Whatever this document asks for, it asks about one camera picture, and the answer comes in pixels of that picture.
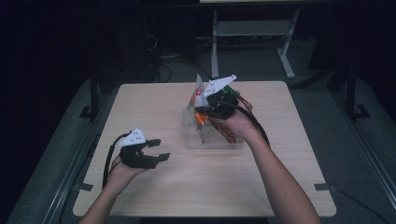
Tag white metal table frame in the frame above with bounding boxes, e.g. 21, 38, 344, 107
210, 7, 301, 80

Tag black floor cables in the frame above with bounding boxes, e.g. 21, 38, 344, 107
146, 32, 216, 84

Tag clear plastic container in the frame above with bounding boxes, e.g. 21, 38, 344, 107
180, 106, 247, 150

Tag right hand-held gripper cable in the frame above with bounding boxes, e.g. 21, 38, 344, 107
223, 100, 272, 147

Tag black metal stand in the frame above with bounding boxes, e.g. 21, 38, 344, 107
345, 63, 372, 121
78, 68, 101, 121

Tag person's left hand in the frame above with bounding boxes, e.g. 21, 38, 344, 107
106, 153, 148, 191

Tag person's right hand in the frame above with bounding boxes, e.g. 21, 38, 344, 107
219, 109, 260, 147

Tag thin black floor cable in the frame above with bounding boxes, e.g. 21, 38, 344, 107
336, 188, 391, 224

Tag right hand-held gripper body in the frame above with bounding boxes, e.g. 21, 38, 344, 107
202, 74, 240, 120

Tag left hand-held gripper cable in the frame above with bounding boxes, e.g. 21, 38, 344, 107
101, 131, 133, 189

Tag grey tape strip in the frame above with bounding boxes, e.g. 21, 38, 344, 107
313, 183, 339, 192
73, 182, 94, 192

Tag hand-held gripper cable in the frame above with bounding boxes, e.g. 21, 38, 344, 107
223, 100, 272, 147
101, 131, 133, 189

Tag grey metal rail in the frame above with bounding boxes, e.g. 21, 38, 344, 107
331, 91, 396, 200
40, 92, 108, 224

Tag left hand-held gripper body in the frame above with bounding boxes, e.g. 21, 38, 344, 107
118, 127, 161, 170

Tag clear bag with orange label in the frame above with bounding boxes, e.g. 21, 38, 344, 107
185, 73, 217, 146

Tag red-orange snack packet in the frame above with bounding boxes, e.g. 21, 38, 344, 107
208, 117, 246, 145

